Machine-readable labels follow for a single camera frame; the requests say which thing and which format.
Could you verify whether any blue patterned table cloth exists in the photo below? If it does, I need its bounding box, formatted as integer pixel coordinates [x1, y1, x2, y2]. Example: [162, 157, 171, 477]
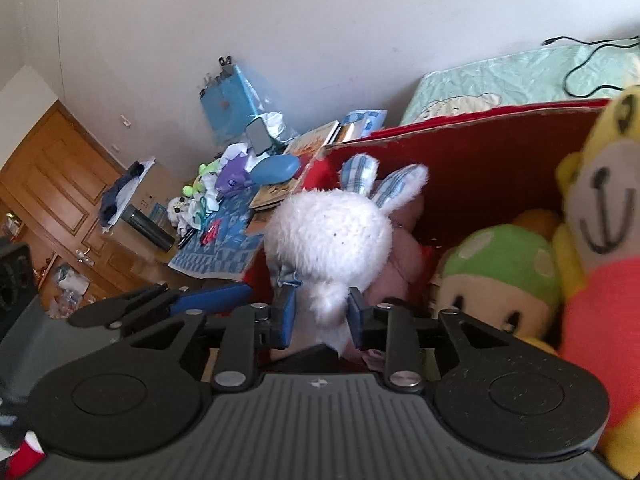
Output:
[167, 195, 266, 278]

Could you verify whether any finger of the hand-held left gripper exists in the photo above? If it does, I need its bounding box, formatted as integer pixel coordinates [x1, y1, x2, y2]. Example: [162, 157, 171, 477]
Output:
[67, 281, 256, 330]

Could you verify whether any orange plush toy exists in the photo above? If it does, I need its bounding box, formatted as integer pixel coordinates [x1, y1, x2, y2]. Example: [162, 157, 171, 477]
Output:
[512, 208, 563, 241]

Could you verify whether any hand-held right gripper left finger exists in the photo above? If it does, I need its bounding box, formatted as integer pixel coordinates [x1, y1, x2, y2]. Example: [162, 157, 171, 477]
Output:
[117, 284, 299, 393]

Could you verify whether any white rabbit plush toy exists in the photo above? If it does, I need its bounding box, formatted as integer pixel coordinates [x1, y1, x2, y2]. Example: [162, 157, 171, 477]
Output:
[263, 154, 431, 361]

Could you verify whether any yellow cover book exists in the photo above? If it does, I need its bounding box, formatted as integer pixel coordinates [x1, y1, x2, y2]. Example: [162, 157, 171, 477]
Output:
[248, 180, 303, 211]

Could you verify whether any black cable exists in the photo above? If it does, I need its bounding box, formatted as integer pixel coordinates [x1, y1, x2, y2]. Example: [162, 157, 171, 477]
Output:
[542, 35, 640, 98]

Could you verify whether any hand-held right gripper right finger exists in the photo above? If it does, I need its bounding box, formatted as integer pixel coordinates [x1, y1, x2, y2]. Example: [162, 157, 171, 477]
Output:
[346, 286, 523, 393]

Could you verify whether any black thermos bottle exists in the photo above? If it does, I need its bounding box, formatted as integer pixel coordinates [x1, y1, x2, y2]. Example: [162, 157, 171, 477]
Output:
[120, 203, 176, 252]

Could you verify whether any brown wooden door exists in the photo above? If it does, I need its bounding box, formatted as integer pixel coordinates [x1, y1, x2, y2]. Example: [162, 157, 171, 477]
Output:
[0, 100, 166, 311]

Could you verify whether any orange cover book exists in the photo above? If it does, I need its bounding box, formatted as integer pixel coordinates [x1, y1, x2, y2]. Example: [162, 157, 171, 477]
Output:
[287, 121, 341, 158]

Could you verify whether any blue plastic wrapped bag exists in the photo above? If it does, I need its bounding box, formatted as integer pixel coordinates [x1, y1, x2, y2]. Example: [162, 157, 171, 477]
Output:
[200, 55, 273, 146]

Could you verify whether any purple toy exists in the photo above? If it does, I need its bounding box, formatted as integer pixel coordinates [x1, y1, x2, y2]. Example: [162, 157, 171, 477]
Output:
[216, 157, 251, 196]

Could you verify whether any yellow plush toy red shirt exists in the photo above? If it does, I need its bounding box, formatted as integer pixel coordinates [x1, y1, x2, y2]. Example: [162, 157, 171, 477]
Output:
[552, 82, 640, 478]

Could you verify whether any pink plush toy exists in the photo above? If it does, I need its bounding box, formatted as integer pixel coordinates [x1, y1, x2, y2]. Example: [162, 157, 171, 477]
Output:
[367, 192, 428, 306]

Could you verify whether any small grey screen device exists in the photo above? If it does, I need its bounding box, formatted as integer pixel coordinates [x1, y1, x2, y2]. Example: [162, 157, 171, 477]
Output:
[245, 116, 273, 155]

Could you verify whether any clear plastic bag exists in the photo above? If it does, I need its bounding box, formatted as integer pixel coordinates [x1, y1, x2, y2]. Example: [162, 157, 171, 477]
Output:
[50, 262, 91, 311]

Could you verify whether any red cardboard box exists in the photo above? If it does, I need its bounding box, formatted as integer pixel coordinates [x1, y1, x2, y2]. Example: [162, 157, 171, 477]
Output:
[240, 99, 616, 311]

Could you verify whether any blue patterned book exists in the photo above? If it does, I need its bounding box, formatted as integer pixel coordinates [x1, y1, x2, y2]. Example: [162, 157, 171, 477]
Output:
[345, 109, 388, 136]

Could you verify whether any dark blue cloth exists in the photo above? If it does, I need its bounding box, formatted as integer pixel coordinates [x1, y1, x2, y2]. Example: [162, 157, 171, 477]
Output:
[99, 160, 146, 227]

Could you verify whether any green white plush toy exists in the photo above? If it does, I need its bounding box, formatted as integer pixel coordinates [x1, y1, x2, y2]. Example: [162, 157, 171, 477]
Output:
[182, 162, 221, 198]

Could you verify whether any mint green bed sheet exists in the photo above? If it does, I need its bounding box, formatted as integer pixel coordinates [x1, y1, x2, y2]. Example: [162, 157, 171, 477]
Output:
[400, 42, 640, 126]

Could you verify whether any small white plush toy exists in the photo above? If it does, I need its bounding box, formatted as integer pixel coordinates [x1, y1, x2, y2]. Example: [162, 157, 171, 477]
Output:
[167, 195, 201, 226]

